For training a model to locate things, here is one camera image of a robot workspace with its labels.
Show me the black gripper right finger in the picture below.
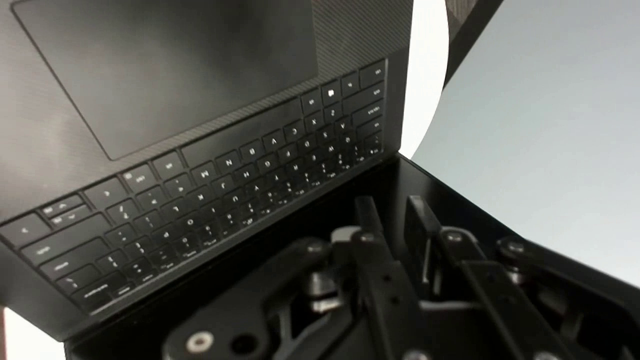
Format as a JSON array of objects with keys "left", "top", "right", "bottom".
[{"left": 407, "top": 197, "right": 578, "bottom": 360}]

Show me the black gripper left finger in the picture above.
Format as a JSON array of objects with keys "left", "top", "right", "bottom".
[{"left": 339, "top": 197, "right": 430, "bottom": 360}]

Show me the silver Dell laptop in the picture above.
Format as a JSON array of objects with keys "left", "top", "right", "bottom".
[{"left": 0, "top": 0, "right": 640, "bottom": 360}]

